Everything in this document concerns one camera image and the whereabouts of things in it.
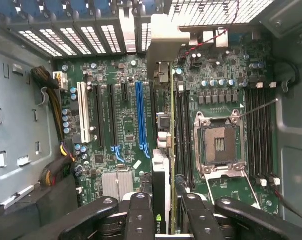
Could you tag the black open PC case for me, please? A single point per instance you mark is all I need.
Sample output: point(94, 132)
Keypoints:
point(291, 150)

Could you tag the green Dell motherboard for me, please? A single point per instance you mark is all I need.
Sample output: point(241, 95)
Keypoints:
point(121, 117)

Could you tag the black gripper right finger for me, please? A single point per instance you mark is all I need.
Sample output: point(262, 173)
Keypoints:
point(201, 220)

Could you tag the silver chipset heatsink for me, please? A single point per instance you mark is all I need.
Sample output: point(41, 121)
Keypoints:
point(116, 182)

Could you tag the blue expansion slot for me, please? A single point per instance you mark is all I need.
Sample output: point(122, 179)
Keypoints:
point(141, 112)

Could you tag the black plastic bay cover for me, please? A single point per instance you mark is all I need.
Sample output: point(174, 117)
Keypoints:
point(48, 197)

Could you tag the thin metal locking lever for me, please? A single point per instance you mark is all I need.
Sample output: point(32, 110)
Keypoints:
point(261, 107)

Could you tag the CPU socket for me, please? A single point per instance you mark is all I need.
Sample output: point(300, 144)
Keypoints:
point(219, 142)

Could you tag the long black expansion slot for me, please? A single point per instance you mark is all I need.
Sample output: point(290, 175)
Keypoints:
point(98, 117)
point(112, 117)
point(153, 105)

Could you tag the short black expansion slot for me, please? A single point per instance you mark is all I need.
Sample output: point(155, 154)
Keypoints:
point(124, 92)

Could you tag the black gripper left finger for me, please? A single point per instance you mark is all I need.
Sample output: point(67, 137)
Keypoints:
point(141, 217)

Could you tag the black RAM slot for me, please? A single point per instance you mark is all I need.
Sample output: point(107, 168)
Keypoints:
point(248, 137)
point(189, 137)
point(270, 137)
point(255, 137)
point(180, 137)
point(262, 137)

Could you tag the metal socket cover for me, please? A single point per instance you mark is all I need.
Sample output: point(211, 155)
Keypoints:
point(224, 173)

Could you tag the white power connector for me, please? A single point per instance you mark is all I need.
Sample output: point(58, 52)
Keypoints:
point(62, 82)

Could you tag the white expansion slot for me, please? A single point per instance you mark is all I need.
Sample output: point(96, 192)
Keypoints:
point(84, 112)

